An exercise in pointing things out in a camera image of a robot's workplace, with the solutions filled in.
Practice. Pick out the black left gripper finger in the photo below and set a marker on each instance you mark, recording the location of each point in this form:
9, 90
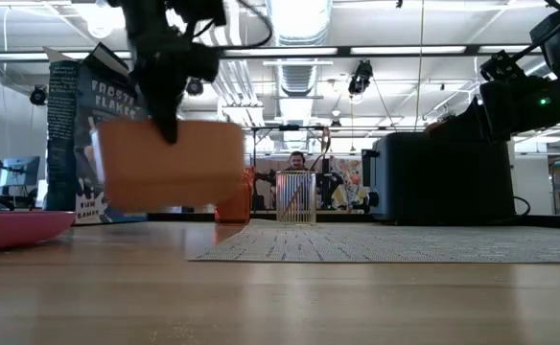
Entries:
165, 110

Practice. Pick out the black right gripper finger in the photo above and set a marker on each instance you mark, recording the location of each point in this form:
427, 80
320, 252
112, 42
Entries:
472, 124

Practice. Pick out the orange ribbed bowl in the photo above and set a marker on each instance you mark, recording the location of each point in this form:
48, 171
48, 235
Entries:
170, 163

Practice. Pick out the blue frosted flakes cereal box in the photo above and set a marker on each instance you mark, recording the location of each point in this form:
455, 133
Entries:
69, 144

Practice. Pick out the orange faceted glass with juice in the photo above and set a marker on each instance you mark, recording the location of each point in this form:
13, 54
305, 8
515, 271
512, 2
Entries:
236, 206

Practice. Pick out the grey woven placemat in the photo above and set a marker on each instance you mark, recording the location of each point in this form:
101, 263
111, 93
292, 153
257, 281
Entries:
404, 242

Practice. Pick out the pink plate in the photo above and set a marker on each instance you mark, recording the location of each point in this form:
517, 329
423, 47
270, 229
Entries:
16, 230

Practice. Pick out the black ceiling spotlight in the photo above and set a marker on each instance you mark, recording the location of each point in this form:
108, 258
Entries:
38, 95
360, 76
195, 88

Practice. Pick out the black toaster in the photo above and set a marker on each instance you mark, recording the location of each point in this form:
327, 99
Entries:
443, 182

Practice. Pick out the colourful patterned panel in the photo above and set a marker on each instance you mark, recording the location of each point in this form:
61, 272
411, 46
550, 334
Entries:
352, 177

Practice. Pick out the person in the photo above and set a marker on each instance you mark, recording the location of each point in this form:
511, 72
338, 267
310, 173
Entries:
297, 160

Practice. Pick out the metal spoon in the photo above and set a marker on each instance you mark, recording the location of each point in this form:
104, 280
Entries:
325, 144

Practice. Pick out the computer monitor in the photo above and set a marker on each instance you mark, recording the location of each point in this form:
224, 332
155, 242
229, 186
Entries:
21, 171

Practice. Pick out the clear ribbed glass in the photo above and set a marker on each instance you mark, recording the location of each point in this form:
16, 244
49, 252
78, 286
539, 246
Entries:
296, 199

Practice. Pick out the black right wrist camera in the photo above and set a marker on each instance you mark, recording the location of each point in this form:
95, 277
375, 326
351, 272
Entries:
500, 67

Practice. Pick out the thin black ceiling rail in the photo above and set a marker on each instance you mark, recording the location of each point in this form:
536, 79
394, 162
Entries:
380, 128

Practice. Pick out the black ceiling light rail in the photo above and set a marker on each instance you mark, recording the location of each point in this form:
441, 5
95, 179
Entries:
404, 50

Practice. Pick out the silver ceiling air duct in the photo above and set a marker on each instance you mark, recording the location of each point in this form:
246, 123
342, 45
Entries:
299, 24

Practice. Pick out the black table edge rail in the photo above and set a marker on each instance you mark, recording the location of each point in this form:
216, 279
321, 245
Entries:
337, 216

